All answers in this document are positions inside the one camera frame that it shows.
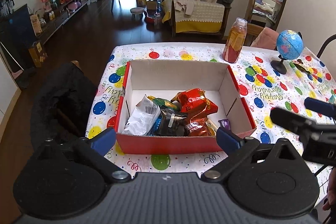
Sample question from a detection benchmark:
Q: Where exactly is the white grey snack packet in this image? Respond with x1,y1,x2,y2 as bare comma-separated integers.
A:
122,95,161,136

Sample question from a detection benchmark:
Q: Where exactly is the blue chocolate snack packet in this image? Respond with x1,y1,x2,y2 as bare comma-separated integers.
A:
147,115,162,136

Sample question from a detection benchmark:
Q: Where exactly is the red foil snack bag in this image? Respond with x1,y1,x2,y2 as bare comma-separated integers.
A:
170,88,219,121

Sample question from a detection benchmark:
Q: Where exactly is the dark brown snack packet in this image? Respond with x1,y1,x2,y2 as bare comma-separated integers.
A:
155,106,187,137

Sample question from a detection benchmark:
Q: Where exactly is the green beef jerky packet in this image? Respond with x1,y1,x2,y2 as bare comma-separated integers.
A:
147,96,180,111

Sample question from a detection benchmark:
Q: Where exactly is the purple candy wrapper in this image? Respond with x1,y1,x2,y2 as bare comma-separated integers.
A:
218,119,231,130

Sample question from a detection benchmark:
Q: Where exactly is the balloon-print tablecloth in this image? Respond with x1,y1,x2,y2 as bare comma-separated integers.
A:
85,42,336,210

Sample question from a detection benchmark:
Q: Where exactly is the opened dark wrapper by globe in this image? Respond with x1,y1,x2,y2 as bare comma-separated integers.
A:
292,60,311,75

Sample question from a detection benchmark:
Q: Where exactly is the black desk lamp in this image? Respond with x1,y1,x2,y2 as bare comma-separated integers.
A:
317,34,336,58

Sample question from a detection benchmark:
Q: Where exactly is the small blue desk globe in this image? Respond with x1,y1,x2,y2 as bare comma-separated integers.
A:
270,30,303,75

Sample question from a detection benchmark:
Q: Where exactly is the pink cushion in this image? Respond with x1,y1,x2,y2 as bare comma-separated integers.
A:
251,27,279,50

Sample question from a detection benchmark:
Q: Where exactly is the wooden dining chair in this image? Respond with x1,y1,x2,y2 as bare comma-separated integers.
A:
244,23,264,47

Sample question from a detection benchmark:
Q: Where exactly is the orange-red drink bottle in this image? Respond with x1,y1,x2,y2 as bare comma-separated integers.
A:
222,18,247,64

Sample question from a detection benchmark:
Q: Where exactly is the brown paper bag on floor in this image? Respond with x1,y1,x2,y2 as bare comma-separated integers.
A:
29,41,48,68

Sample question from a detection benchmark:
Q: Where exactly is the small round stool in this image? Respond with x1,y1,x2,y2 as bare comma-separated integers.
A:
130,7,145,20

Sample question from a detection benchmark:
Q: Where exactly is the tv cabinet with clutter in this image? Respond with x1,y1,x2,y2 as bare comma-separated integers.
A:
29,0,89,45

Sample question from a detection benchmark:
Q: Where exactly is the sofa with yellow cover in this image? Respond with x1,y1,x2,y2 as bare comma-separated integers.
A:
160,0,234,38

